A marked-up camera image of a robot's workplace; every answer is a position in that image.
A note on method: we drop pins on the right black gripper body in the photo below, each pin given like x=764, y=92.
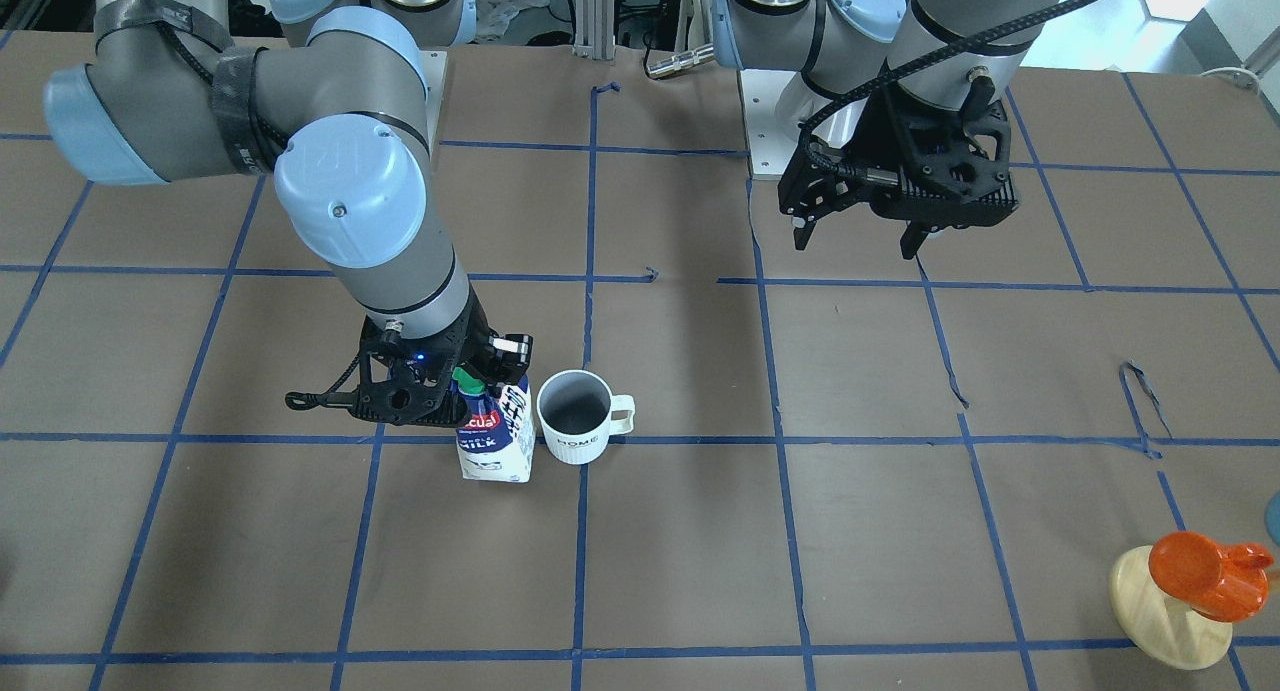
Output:
x=478, y=343

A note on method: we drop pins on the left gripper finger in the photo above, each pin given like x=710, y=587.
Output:
x=914, y=237
x=808, y=192

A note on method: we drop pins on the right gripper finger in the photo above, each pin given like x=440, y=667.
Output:
x=509, y=358

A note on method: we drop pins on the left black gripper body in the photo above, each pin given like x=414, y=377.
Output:
x=862, y=139

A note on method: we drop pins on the blue white milk carton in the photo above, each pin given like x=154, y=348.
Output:
x=497, y=437

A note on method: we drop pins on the white mug grey inside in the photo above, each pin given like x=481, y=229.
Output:
x=578, y=414

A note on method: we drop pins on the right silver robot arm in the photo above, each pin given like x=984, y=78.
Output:
x=339, y=120

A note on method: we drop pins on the blue mug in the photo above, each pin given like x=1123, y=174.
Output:
x=1271, y=518

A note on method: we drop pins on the orange mug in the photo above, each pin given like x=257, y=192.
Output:
x=1223, y=583

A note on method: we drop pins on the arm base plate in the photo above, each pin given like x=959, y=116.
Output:
x=774, y=104
x=434, y=65

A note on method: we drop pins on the aluminium frame post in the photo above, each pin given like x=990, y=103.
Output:
x=594, y=29

